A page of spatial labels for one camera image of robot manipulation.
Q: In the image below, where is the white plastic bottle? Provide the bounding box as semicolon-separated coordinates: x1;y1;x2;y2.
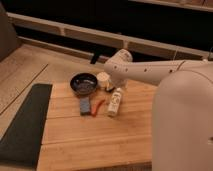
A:
108;88;123;117

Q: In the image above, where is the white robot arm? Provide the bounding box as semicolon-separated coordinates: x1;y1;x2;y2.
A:
104;49;213;171

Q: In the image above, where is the dark ceramic bowl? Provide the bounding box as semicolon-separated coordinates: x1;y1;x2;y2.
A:
70;73;98;96

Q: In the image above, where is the small cream cup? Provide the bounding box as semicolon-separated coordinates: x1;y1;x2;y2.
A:
97;72;110;88

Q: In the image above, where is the blue sponge block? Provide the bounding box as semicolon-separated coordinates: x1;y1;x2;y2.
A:
80;97;91;115

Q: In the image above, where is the grey chair corner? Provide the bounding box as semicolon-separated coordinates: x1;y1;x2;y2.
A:
0;2;21;62

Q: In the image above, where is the dark green floor mat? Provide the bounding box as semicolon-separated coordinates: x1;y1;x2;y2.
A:
0;84;52;167

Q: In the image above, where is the black post under shelf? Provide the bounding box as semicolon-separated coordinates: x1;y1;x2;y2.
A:
90;46;103;64

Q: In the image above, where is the white shelf rail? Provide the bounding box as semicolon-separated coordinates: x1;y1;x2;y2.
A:
7;12;211;58

